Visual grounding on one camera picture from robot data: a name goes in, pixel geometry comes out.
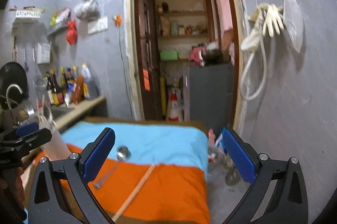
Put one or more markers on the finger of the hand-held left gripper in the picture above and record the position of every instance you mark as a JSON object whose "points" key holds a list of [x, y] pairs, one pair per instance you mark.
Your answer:
{"points": [[26, 128], [36, 138]]}

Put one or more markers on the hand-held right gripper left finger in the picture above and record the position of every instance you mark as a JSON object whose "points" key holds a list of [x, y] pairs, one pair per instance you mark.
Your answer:
{"points": [[98, 158]]}

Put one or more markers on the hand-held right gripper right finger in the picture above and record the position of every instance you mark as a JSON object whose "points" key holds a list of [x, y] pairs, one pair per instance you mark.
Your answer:
{"points": [[239, 158]]}

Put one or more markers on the metal fork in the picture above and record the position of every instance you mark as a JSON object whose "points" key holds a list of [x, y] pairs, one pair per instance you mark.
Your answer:
{"points": [[31, 109]]}

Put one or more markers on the white plastic utensil basket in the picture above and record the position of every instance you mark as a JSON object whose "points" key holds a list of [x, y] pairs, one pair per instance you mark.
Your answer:
{"points": [[56, 142]]}

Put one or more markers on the round metal spoon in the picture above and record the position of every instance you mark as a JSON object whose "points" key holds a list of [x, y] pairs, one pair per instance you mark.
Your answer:
{"points": [[123, 152]]}

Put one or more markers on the person's left forearm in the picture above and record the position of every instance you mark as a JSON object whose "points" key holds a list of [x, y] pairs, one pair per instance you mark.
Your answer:
{"points": [[18, 184]]}

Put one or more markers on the glass jar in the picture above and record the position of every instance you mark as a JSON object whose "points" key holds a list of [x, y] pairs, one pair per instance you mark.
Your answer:
{"points": [[233, 174]]}

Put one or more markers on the clear plastic bottle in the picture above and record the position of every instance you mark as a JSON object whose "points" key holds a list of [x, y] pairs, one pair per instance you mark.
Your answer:
{"points": [[217, 154]]}

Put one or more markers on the blue and white carton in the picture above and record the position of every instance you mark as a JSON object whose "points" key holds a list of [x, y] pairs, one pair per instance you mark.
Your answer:
{"points": [[220, 137]]}

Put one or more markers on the steel sink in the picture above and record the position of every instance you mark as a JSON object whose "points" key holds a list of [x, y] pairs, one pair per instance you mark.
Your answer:
{"points": [[62, 112]]}

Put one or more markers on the steel faucet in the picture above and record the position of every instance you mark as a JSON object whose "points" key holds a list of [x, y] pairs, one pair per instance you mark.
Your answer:
{"points": [[11, 88]]}

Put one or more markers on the dark pump bottle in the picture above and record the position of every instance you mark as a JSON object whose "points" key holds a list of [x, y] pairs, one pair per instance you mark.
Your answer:
{"points": [[49, 92]]}

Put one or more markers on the dark bottle yellow label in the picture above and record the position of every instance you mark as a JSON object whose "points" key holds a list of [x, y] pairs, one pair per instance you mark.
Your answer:
{"points": [[58, 95]]}

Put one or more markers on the blue and white bag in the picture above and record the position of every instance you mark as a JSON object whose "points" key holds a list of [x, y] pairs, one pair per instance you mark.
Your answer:
{"points": [[68, 96]]}

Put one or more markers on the beige kitchen counter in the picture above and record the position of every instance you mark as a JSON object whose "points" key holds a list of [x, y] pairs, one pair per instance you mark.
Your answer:
{"points": [[84, 104]]}

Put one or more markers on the black wok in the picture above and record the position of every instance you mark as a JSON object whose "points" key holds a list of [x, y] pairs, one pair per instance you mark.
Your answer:
{"points": [[14, 72]]}

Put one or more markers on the blue and orange cloth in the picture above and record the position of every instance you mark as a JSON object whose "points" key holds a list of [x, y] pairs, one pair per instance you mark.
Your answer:
{"points": [[158, 145]]}

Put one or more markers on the brown wooden table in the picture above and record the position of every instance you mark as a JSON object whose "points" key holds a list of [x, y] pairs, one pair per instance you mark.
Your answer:
{"points": [[147, 121]]}

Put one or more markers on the orange-brown spice packet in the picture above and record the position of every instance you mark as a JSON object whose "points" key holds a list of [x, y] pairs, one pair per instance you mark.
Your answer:
{"points": [[78, 90]]}

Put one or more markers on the hanging metal spatula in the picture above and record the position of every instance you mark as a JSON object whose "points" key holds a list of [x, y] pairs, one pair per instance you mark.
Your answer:
{"points": [[25, 61]]}

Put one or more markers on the dark bottle red label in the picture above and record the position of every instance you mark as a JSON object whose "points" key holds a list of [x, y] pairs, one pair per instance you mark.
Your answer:
{"points": [[70, 75]]}

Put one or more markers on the grey small fridge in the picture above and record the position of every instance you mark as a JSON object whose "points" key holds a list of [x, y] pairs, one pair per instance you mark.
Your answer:
{"points": [[210, 92]]}

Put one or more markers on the large oil jug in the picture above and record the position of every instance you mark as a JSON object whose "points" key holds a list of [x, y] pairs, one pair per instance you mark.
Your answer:
{"points": [[87, 84]]}

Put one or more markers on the clear bottle yellow cap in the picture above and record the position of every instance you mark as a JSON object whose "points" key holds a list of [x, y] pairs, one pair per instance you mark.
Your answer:
{"points": [[75, 71]]}

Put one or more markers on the red and white canister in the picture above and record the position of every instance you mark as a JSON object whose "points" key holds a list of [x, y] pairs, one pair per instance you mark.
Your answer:
{"points": [[173, 105]]}

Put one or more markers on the yellow tube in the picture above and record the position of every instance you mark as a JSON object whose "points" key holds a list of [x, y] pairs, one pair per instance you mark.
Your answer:
{"points": [[163, 95]]}

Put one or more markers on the red plastic bag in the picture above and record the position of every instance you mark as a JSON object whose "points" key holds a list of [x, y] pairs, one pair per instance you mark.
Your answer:
{"points": [[71, 33]]}

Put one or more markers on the dark metal bowl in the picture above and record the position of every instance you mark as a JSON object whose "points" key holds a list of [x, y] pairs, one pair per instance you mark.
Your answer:
{"points": [[210, 54]]}

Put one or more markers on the red cloth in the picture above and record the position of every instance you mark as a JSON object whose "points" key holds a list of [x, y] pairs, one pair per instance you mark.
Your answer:
{"points": [[195, 54]]}

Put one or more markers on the yellow-green packet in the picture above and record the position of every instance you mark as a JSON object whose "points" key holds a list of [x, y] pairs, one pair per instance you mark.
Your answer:
{"points": [[55, 19]]}

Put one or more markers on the brown cutting board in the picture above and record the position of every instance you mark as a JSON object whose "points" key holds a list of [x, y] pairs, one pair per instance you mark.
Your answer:
{"points": [[227, 41]]}

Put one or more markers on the red and white packet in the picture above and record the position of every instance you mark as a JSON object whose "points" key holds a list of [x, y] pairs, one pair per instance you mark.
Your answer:
{"points": [[64, 15]]}

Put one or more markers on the cream rubber glove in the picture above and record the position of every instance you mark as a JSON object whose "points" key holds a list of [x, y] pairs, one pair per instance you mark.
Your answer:
{"points": [[251, 37], [273, 20]]}

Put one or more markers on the green box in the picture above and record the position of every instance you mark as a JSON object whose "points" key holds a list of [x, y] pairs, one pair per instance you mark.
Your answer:
{"points": [[169, 55]]}

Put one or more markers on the brown wooden door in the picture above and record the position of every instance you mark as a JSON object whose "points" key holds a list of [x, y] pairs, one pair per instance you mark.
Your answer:
{"points": [[147, 42]]}

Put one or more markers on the clear bag dark contents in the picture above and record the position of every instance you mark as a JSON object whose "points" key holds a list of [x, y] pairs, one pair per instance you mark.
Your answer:
{"points": [[87, 9]]}

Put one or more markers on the white mesh bag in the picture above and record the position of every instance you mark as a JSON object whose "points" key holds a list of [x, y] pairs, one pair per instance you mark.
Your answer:
{"points": [[293, 21]]}

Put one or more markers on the wooden shelf unit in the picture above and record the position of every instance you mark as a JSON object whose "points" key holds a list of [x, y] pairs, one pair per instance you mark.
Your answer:
{"points": [[181, 13]]}

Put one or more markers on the white wall utensil holder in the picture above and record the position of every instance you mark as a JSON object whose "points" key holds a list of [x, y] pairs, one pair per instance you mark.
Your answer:
{"points": [[43, 53]]}

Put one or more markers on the grey wall rack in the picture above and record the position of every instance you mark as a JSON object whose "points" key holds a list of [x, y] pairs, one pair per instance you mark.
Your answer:
{"points": [[58, 29]]}

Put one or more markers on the white wall basket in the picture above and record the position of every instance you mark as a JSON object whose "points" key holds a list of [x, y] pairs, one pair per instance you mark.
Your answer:
{"points": [[27, 15]]}

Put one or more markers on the white wall switch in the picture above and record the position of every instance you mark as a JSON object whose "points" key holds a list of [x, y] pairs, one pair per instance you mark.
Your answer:
{"points": [[92, 28]]}

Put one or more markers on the white wall socket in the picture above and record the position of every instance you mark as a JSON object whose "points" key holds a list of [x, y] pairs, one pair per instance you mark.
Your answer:
{"points": [[102, 24]]}

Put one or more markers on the wooden door frame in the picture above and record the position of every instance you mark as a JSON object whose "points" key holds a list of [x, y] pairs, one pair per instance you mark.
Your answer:
{"points": [[129, 29]]}

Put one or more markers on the orange wall hook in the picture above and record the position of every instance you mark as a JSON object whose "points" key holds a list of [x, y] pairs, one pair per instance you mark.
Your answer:
{"points": [[117, 20]]}

